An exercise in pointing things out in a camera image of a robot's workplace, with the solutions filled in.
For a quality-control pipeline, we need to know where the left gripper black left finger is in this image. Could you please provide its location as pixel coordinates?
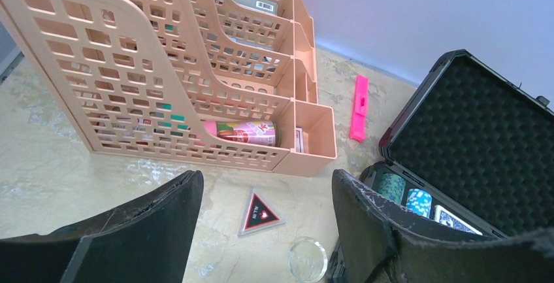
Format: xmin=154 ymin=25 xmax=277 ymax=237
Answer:
xmin=1 ymin=171 xmax=204 ymax=282

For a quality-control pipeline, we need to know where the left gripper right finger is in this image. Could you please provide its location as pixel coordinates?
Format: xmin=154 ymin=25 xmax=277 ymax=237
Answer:
xmin=332 ymin=169 xmax=553 ymax=282

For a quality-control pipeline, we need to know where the blue playing card deck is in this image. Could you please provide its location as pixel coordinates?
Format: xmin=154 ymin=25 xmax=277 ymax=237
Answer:
xmin=434 ymin=205 xmax=483 ymax=235

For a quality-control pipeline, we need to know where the clear round disc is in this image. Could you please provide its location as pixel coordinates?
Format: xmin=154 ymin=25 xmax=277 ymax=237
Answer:
xmin=287 ymin=237 xmax=329 ymax=283

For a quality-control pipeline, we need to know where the red triangular dealer token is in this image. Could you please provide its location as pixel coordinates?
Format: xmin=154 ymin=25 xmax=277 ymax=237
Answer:
xmin=237 ymin=188 xmax=286 ymax=237

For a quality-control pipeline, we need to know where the black poker chip case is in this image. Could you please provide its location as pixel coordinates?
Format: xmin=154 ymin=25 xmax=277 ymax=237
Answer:
xmin=327 ymin=50 xmax=553 ymax=282

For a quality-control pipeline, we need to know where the green poker chip row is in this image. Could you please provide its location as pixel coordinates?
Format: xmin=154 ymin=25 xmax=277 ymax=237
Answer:
xmin=378 ymin=173 xmax=406 ymax=204

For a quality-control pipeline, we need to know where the pink marker pen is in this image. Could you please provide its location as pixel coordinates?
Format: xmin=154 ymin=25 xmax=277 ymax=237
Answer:
xmin=350 ymin=75 xmax=369 ymax=142

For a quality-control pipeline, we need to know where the pink drink can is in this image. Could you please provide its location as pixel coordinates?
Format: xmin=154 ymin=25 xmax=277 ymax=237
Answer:
xmin=203 ymin=120 xmax=279 ymax=147

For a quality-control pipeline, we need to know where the orange plastic file organizer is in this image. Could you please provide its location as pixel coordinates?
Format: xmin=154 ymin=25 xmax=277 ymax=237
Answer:
xmin=1 ymin=0 xmax=337 ymax=176

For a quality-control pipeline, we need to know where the grey labelled box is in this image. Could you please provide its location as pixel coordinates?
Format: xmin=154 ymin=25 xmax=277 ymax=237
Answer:
xmin=231 ymin=0 xmax=278 ymax=16

